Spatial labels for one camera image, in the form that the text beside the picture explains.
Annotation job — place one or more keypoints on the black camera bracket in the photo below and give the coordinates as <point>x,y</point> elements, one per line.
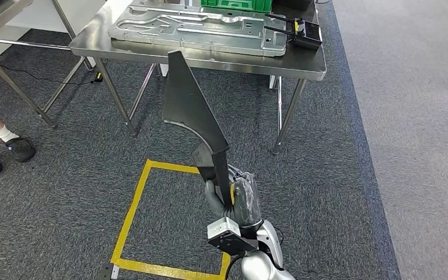
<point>231,243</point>

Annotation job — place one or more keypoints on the stamped grey metal panel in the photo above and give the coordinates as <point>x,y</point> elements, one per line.
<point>208,34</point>

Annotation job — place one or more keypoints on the black antenna remote controller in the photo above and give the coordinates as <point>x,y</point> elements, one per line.
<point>309,36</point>

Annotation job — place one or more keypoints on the green plastic crate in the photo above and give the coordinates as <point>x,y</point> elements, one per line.
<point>235,4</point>

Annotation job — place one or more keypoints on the small black and white box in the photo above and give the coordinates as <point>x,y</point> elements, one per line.
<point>110,272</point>

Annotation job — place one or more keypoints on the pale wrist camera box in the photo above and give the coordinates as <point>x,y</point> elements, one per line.
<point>222,228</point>

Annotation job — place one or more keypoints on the grey metal workbench frame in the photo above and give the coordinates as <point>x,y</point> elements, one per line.
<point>0,13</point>

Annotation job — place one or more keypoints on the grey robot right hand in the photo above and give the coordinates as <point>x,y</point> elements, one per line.
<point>247,201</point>

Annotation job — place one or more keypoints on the steel workbench table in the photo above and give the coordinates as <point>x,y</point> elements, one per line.
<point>305,63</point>

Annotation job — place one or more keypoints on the yellow floor tape rectangle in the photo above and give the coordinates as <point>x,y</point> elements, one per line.
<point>130,216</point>

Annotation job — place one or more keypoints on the black plastic car trim part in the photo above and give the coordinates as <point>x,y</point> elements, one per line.
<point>189,100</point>

